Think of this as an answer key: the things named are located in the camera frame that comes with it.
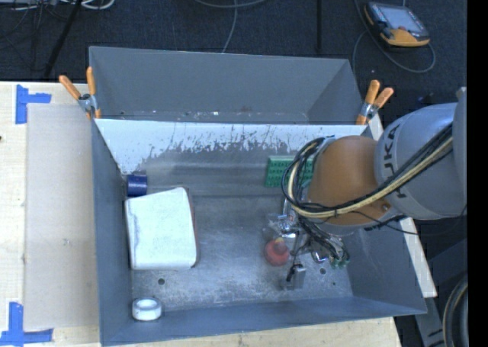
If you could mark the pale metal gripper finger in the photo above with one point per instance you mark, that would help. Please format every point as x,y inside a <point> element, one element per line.
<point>286,235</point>
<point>280,219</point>

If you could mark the red toy fruit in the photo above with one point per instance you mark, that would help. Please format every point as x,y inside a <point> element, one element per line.
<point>275,254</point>

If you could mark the green studded plate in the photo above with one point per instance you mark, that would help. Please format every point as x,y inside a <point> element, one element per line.
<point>277,170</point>

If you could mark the grey metal bin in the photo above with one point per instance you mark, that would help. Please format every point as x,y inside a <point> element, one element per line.
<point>228,231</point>

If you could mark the white box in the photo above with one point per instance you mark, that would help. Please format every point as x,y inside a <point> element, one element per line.
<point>160,227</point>

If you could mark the blue cylinder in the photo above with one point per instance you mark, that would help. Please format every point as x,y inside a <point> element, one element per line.
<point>137,184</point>

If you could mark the white tape roll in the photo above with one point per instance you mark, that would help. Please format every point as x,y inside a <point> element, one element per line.
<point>146,309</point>

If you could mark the pale flat board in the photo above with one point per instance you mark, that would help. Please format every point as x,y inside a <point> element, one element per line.
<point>61,204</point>

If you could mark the black cylinder on white bracket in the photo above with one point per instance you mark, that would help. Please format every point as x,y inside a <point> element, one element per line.
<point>299,277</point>

